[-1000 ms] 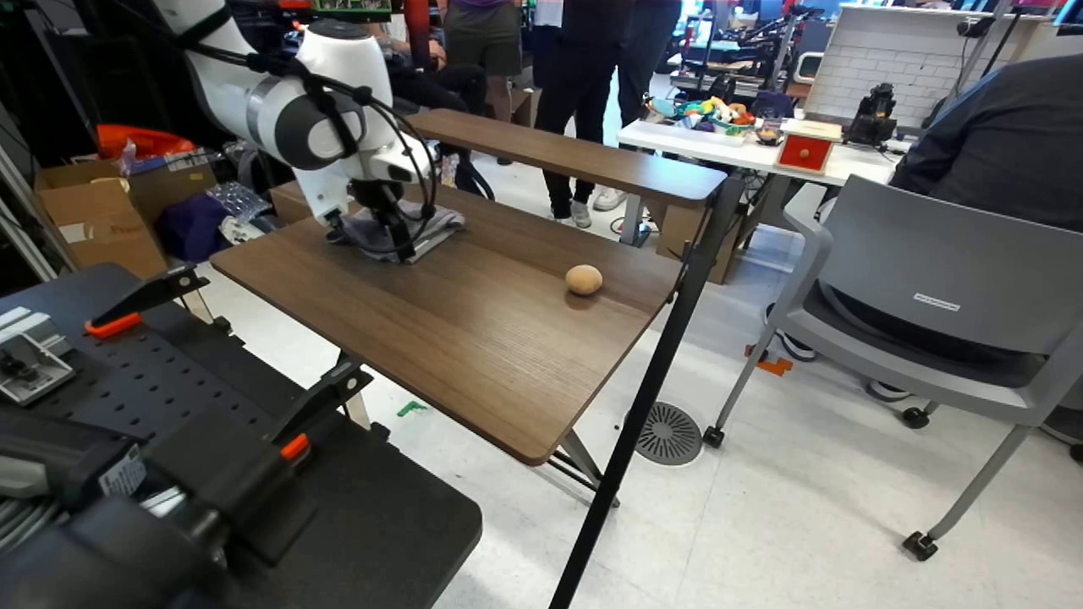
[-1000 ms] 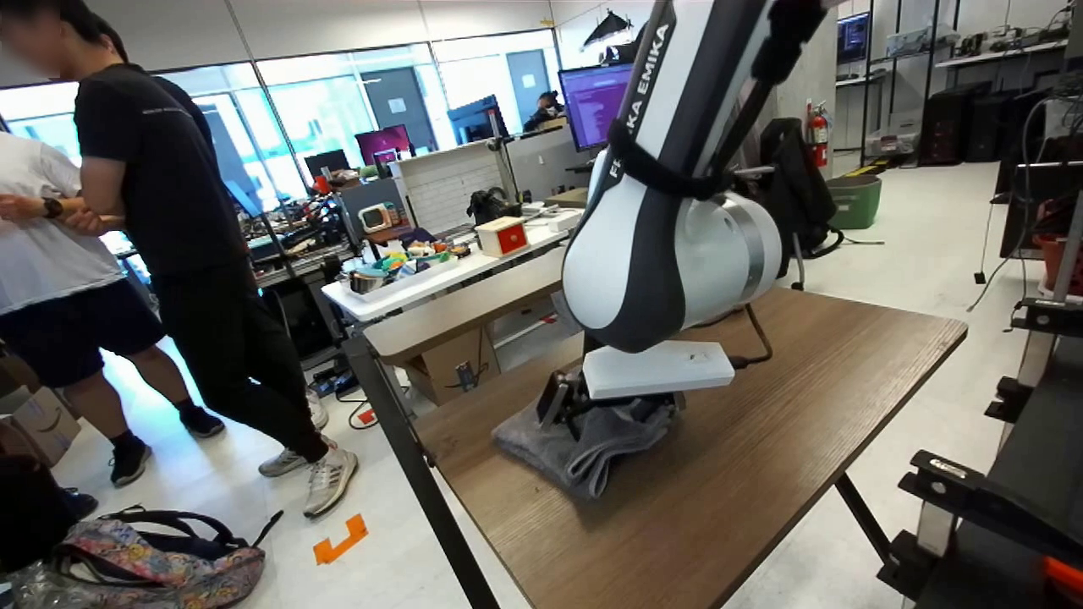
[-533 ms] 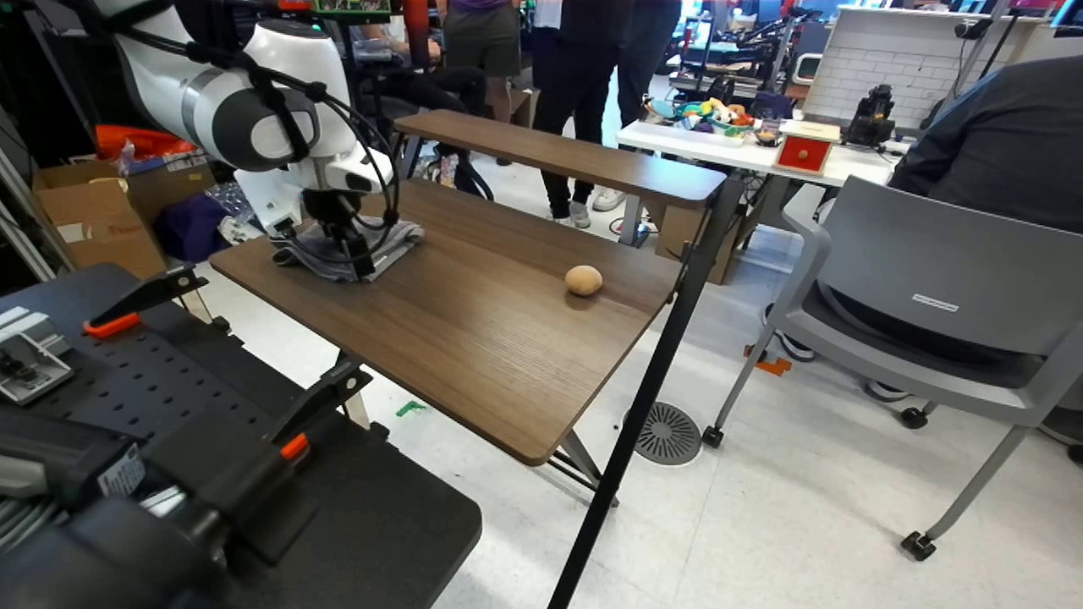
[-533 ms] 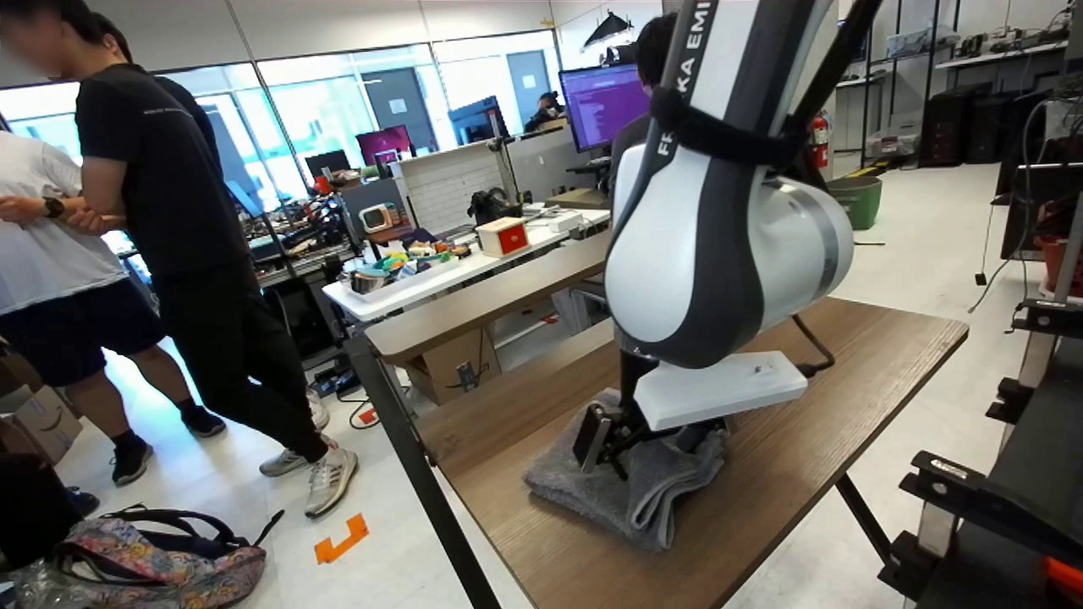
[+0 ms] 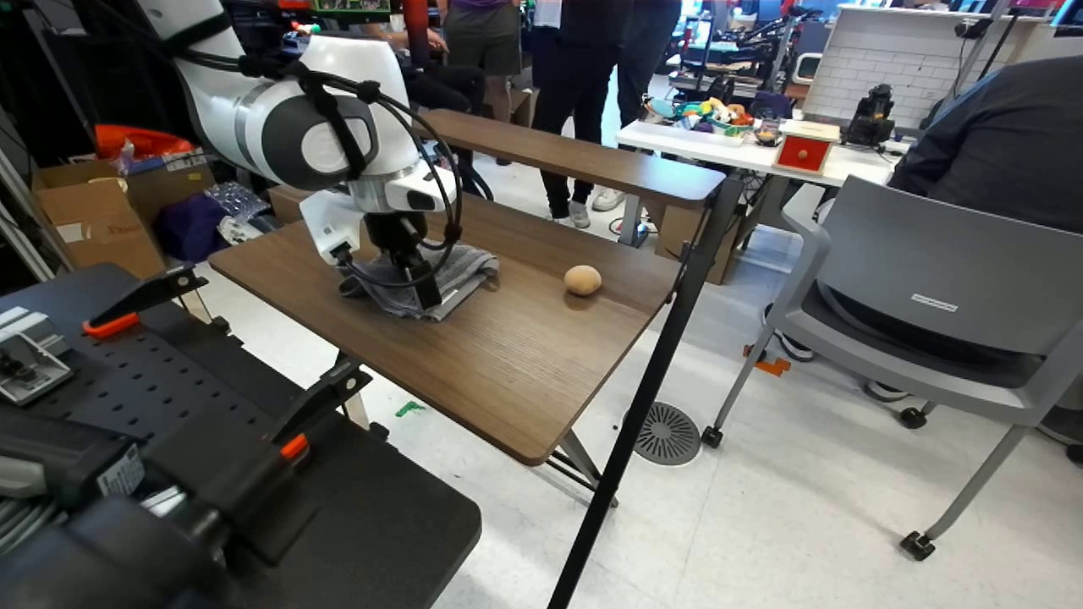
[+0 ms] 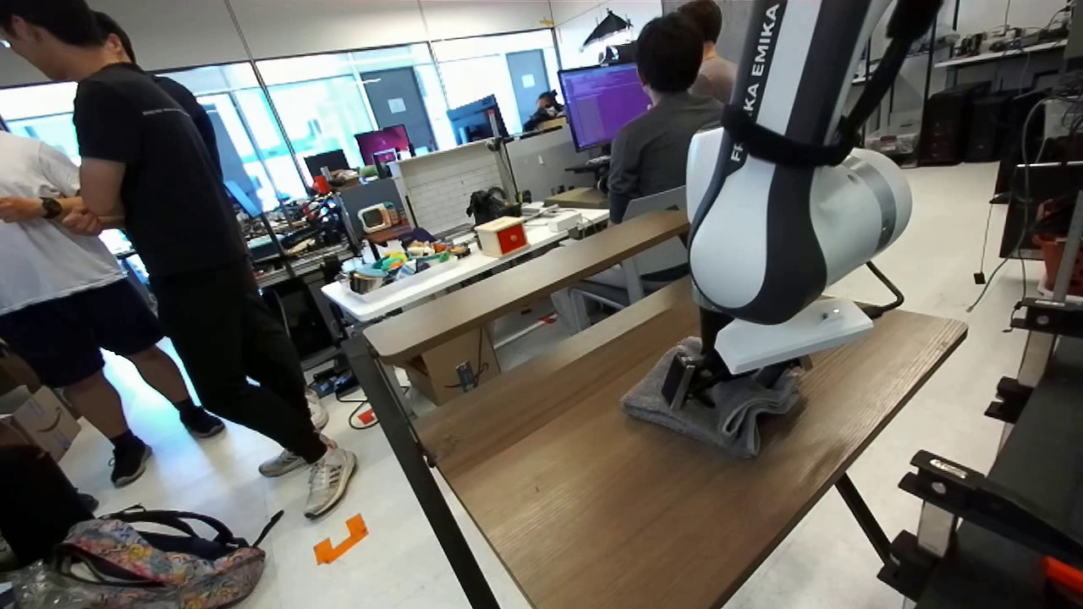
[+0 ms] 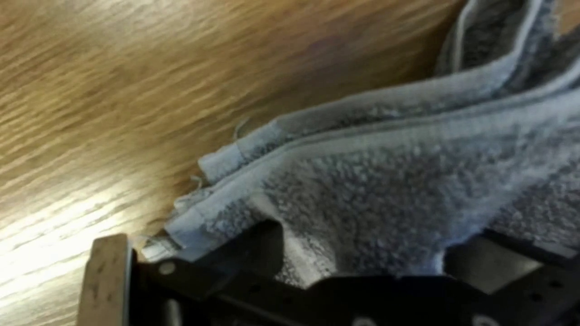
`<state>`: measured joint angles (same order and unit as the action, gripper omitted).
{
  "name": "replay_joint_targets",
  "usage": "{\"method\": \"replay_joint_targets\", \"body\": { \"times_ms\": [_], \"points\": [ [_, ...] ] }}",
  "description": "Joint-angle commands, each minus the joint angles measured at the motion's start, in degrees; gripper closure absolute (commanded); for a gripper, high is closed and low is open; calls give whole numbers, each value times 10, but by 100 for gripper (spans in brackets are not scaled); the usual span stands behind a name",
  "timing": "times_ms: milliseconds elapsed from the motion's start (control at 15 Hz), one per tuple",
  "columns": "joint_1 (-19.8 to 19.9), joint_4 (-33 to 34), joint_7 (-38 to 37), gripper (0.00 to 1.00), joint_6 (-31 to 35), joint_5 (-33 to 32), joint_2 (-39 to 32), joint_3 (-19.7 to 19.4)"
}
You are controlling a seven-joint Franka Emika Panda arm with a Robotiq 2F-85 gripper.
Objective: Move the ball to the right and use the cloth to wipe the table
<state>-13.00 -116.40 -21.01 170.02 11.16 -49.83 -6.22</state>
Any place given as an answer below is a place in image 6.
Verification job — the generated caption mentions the small monitor magenta screen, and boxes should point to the small monitor magenta screen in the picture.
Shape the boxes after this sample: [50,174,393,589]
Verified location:
[351,121,419,171]

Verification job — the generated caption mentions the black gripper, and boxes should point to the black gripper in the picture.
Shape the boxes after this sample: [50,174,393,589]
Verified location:
[661,305,747,417]

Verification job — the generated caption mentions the monitor with blue screen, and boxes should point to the monitor with blue screen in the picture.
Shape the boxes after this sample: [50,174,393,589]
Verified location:
[442,92,511,148]

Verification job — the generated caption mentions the standing person black clothes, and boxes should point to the standing person black clothes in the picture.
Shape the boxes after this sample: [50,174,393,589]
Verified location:
[0,0,363,524]

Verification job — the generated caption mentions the white panel board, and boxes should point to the white panel board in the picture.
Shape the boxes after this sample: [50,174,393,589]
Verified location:
[390,139,522,239]

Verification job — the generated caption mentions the monitor with purple screen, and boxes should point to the monitor with purple screen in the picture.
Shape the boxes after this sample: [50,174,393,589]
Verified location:
[558,60,661,156]

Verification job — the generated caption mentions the seated person brown hair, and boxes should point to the seated person brown hair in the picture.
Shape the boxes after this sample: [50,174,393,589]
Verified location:
[672,0,746,110]

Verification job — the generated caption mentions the seated person grey shirt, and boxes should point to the seated person grey shirt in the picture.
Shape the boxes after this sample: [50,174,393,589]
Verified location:
[606,11,737,226]

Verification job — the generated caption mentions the metal storage shelf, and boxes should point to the metal storage shelf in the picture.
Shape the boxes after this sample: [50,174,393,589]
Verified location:
[915,0,1083,170]

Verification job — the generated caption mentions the standing person in shorts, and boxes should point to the standing person in shorts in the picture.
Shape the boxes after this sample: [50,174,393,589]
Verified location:
[0,115,229,491]

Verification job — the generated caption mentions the long wooden bench table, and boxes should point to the long wooden bench table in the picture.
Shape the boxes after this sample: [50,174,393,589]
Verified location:
[360,206,695,364]

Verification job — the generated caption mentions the grey plastic chair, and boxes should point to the grey plastic chair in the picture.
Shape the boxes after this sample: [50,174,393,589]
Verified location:
[574,181,696,318]

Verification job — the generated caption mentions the black camera tripod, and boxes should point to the black camera tripod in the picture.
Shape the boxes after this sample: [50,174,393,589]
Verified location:
[993,95,1083,376]

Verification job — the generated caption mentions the pile of colourful toys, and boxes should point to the pile of colourful toys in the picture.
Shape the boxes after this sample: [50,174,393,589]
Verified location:
[337,234,456,296]

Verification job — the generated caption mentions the white table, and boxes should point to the white table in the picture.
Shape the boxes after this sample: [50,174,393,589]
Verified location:
[317,204,614,327]

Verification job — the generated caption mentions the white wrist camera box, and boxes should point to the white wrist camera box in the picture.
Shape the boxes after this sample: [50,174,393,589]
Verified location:
[710,294,880,379]

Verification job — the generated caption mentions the patterned backpack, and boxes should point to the patterned backpack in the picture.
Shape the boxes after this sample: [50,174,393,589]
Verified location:
[0,505,288,609]

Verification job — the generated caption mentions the black metal table legs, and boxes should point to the black metal table legs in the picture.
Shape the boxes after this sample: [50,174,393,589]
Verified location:
[828,470,909,583]

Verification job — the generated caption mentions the standing person dark trousers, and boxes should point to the standing person dark trousers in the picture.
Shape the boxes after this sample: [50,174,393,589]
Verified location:
[95,11,229,216]

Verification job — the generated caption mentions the large cardboard box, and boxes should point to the large cardboard box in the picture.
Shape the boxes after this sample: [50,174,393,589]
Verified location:
[0,348,86,468]

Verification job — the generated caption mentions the grey cloth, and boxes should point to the grey cloth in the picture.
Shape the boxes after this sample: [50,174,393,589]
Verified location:
[620,333,816,461]

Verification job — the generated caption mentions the black device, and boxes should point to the black device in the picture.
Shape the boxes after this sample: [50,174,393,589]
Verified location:
[464,181,526,226]

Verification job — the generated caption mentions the red box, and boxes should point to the red box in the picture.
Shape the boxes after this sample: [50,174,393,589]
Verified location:
[469,214,534,259]

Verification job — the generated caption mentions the cardboard box under bench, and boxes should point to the cardboard box under bench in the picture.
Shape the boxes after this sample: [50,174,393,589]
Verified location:
[403,322,507,410]

